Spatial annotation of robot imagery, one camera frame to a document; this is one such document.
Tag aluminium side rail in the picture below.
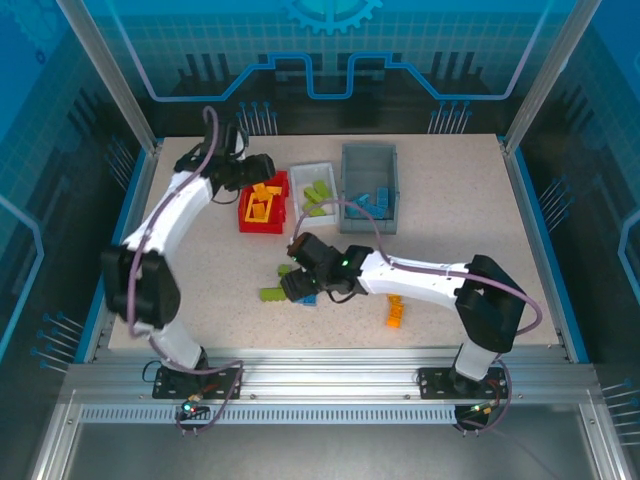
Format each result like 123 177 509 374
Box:
499 134 576 361
82 139 164 364

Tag blue printed back panel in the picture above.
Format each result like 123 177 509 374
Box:
79 0 586 139

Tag blue printed side panel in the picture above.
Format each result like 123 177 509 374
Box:
0 0 146 480
514 0 640 401

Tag small circuit board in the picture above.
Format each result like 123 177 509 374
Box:
175 397 210 421
462 402 501 419

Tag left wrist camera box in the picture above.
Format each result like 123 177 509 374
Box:
223 122 250 162

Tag slotted metal cable duct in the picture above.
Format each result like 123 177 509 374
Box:
78 404 459 425

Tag steel base tray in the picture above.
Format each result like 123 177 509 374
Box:
29 422 616 480

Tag gray plastic storage bin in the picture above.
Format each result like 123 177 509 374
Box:
339 142 400 235

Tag aluminium front beam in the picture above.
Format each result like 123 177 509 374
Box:
64 348 599 404

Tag red plastic bin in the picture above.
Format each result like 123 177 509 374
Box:
237 169 292 235

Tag aluminium frame post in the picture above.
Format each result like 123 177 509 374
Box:
502 0 604 151
54 0 164 151

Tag white plastic bin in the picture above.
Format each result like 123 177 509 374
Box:
289 162 337 229

